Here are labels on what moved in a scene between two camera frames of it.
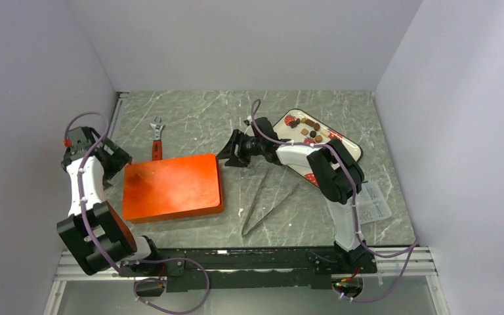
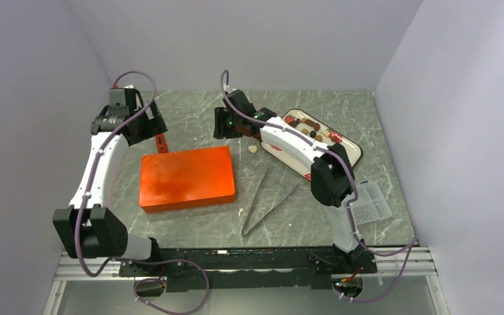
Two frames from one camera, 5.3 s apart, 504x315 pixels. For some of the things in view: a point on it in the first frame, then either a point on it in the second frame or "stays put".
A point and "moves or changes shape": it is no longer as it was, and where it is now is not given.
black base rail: [225, 268] stays put
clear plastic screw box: [371, 203] stays put
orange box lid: [172, 189] moves or changes shape
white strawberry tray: [298, 126] stays put
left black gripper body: [115, 162] -> [147, 127]
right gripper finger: [235, 150] -> [220, 125]
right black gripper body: [254, 147] -> [234, 128]
